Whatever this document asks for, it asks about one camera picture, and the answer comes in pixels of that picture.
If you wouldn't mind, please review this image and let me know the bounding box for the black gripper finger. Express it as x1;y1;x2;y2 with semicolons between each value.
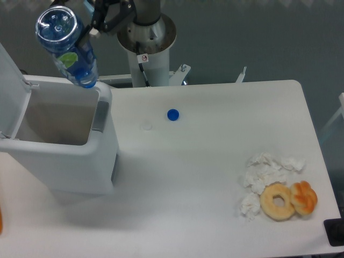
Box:
78;0;136;45

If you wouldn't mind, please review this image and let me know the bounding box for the blue plastic bottle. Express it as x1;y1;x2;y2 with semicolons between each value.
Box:
35;5;98;89

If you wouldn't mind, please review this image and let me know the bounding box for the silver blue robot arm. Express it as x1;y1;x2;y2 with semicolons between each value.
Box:
77;1;161;45

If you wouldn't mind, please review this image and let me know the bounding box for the white bottle cap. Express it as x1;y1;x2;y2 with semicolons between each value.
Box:
141;121;153;131

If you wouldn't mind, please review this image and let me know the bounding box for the blue bottle cap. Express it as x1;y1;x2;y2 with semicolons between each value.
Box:
167;109;180;121

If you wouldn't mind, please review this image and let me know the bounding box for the white trash can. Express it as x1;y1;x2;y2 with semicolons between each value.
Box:
1;48;119;195

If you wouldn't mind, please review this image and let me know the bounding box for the large crumpled white tissue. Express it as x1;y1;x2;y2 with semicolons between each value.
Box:
243;152;306;195

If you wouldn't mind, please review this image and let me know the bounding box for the orange object at edge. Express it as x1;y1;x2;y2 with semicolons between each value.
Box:
0;209;3;235

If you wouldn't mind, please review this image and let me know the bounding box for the small crumpled white tissue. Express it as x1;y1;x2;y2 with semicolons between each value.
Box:
240;192;261;221

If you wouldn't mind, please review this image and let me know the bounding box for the white furniture at right edge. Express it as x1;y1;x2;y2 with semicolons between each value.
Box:
319;92;343;145

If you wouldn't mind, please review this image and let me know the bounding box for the orange glazed twisted bun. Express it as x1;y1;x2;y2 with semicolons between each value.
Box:
290;181;318;216

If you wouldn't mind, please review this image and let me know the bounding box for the black device at edge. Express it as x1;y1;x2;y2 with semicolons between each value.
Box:
324;218;343;247

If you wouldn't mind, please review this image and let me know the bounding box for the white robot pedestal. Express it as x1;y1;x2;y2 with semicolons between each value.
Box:
117;13;176;88

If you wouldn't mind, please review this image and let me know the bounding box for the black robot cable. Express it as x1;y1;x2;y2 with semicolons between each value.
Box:
138;62;150;87

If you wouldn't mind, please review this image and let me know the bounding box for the white metal base frame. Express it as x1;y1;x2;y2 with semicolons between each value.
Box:
98;64;247;88

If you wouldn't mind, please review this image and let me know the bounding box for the plain ring donut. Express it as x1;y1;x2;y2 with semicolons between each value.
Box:
260;183;295;220

